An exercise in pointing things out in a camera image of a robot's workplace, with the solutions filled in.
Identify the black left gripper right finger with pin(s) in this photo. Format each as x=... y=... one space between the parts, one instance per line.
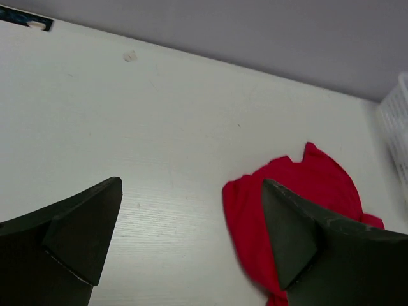
x=324 y=258

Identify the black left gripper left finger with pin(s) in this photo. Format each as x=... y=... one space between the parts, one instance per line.
x=55 y=255

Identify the red t shirt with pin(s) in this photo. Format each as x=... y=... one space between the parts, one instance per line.
x=317 y=178

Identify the white plastic basket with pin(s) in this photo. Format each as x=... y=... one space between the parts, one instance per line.
x=392 y=116

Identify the clear tape piece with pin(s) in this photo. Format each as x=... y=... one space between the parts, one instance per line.
x=130 y=56

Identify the black blue sticker label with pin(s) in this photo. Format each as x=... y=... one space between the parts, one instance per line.
x=26 y=19

